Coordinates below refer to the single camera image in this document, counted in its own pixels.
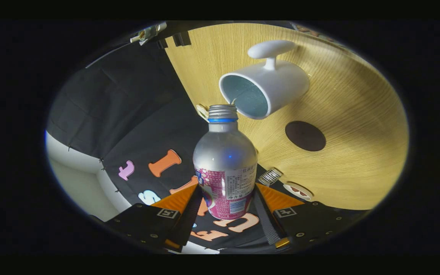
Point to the cluttered side shelf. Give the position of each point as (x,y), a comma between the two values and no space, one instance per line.
(147,33)

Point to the black table clamp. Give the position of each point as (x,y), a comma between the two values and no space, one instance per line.
(181,39)
(162,43)

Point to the white divided snack tray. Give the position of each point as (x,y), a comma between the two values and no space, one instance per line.
(202,112)

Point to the wooden table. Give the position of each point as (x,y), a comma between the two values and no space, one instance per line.
(357,172)

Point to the dark round coaster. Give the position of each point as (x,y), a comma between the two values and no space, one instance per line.
(305,136)

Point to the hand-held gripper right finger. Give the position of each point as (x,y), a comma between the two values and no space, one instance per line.
(267,223)

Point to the white round plate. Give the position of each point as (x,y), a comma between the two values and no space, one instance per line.
(288,187)

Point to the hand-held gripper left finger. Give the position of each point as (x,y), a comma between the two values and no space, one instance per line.
(191,221)

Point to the silver juice bottle red label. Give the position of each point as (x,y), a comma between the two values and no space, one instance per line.
(224,152)

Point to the white cup blue inside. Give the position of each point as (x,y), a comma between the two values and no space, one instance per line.
(285,82)

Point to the black backdrop cloth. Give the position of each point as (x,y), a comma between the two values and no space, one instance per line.
(128,114)

